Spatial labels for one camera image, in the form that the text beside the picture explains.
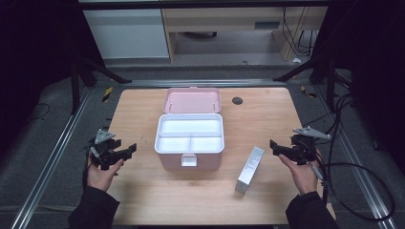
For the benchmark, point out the pink storage box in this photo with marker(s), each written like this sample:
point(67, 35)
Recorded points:
point(191, 101)

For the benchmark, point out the person's left hand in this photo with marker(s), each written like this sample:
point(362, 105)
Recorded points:
point(102, 178)

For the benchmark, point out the light wooden desk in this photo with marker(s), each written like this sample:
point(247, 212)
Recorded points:
point(223, 19)

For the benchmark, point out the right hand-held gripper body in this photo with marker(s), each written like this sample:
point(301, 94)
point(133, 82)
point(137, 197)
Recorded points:
point(304, 148)

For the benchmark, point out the white cabinet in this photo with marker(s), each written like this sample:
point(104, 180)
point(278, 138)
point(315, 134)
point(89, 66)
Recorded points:
point(127, 31)

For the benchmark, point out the white divided tray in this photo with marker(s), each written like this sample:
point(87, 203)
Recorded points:
point(191, 127)

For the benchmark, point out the dark round table grommet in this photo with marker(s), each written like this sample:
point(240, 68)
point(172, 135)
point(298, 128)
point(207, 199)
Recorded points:
point(237, 100)

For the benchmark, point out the dark curtain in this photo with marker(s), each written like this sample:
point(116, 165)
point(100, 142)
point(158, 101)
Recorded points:
point(375, 47)
point(35, 47)

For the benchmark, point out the person's right hand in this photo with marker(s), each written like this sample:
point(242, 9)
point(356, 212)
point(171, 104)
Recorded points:
point(305, 178)

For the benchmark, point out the small white floor object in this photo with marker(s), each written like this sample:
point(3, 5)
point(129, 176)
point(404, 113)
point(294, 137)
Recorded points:
point(297, 60)

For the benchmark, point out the dark flat object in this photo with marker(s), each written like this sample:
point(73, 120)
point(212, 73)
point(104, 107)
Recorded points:
point(200, 35)

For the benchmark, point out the black metal stand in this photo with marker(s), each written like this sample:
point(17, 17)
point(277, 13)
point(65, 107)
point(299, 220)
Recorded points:
point(331, 89)
point(74, 89)

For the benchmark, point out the yellow black tape strip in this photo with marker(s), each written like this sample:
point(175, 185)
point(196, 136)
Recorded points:
point(307, 92)
point(107, 93)

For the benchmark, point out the silver white carton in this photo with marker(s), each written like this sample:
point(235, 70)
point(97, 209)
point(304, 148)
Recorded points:
point(250, 170)

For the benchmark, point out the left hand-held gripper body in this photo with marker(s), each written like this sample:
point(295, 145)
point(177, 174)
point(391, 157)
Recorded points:
point(103, 152)

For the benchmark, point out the aluminium floor rail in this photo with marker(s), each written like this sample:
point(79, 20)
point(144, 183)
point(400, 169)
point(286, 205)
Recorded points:
point(50, 162)
point(356, 162)
point(203, 83)

